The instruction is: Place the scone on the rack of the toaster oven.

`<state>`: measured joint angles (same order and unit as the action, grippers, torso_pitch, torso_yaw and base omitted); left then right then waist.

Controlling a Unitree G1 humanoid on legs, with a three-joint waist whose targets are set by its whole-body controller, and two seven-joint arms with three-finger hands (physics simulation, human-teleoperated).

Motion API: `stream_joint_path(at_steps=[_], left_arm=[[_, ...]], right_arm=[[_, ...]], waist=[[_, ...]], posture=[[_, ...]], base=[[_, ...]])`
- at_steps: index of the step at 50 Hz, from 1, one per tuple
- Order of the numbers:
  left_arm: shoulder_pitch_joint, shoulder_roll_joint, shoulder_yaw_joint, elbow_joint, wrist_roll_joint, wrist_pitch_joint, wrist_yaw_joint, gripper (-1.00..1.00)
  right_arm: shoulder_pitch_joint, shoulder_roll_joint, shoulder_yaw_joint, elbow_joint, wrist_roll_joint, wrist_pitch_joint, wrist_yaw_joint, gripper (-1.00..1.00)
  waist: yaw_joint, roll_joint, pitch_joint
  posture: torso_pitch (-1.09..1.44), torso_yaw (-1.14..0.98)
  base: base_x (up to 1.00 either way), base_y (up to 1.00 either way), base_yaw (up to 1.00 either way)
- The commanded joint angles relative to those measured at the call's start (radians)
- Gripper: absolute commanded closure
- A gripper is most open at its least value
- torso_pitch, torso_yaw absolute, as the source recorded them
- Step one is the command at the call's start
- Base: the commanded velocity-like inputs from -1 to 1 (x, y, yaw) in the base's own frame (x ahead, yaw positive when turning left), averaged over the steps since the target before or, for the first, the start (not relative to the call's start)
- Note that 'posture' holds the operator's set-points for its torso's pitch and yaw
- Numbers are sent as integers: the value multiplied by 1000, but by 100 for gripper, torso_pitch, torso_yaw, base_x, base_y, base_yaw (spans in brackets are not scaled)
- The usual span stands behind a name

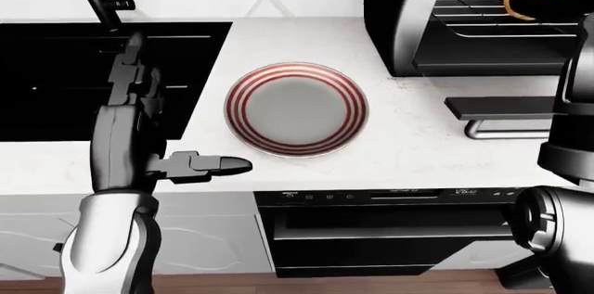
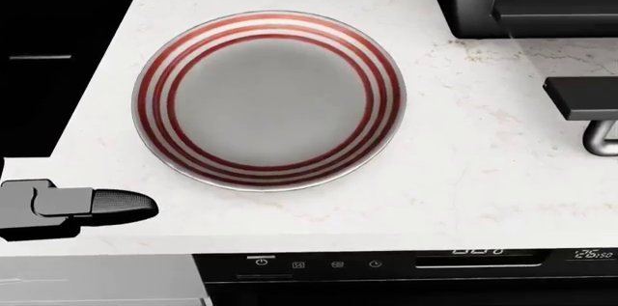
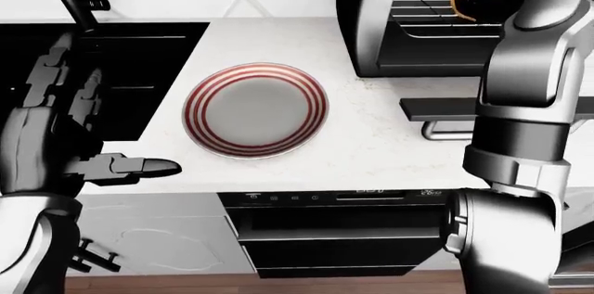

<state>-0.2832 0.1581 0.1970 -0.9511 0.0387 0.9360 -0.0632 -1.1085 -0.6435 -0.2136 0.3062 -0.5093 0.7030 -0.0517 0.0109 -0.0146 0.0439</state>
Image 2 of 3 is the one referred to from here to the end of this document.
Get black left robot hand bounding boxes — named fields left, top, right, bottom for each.
left=0, top=156, right=160, bottom=242

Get grey cabinet front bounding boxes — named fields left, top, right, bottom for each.
left=0, top=254, right=213, bottom=306

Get black cabinet drawers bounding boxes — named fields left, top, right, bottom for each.
left=0, top=0, right=155, bottom=159

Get red striped grey plate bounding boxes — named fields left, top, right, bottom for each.
left=130, top=10, right=407, bottom=193

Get black dishwasher control panel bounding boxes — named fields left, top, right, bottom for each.
left=191, top=245, right=618, bottom=306

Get silver oven door handle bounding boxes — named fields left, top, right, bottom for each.
left=581, top=119, right=618, bottom=157

